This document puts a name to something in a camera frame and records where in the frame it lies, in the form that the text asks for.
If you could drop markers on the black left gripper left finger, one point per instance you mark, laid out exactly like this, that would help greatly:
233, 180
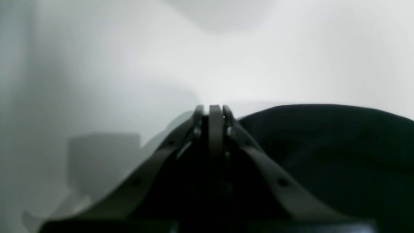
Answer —
113, 211

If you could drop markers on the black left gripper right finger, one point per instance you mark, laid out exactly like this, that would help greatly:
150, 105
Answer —
308, 214

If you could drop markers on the black T-shirt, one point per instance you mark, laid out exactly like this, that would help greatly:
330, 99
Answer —
357, 160

